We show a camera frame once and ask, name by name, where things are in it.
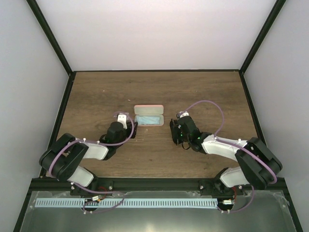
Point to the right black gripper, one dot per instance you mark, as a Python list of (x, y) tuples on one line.
[(175, 135)]

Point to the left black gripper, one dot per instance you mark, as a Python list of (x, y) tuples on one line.
[(133, 136)]

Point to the pink glasses case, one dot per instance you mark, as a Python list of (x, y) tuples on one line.
[(149, 110)]

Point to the light blue cleaning cloth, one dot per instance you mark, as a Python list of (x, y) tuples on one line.
[(148, 120)]

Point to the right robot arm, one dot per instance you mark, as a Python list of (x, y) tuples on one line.
[(257, 165)]

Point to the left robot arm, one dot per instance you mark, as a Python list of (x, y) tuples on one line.
[(62, 160)]

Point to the grey metal front plate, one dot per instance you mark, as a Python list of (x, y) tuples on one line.
[(258, 211)]

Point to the light blue slotted strip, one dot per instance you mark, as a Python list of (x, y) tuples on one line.
[(128, 203)]

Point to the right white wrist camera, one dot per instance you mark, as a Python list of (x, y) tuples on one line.
[(182, 114)]

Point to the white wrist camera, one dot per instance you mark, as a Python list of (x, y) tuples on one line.
[(182, 114), (122, 118)]

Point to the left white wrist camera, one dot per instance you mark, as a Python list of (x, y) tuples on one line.
[(122, 118)]

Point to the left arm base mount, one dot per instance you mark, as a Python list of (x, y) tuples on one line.
[(101, 188)]

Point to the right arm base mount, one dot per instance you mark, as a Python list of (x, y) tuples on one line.
[(215, 187)]

